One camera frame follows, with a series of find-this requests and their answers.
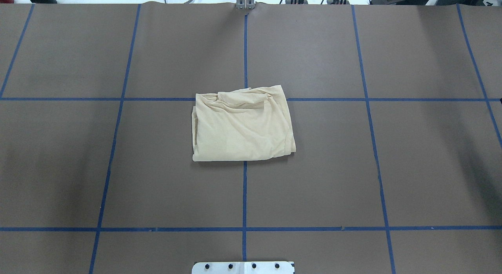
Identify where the cream long sleeve shirt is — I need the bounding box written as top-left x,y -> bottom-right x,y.
191,85 -> 296,162

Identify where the aluminium frame post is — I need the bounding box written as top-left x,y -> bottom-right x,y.
236,0 -> 256,10

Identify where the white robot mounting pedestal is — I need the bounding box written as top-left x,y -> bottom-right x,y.
191,261 -> 295,274

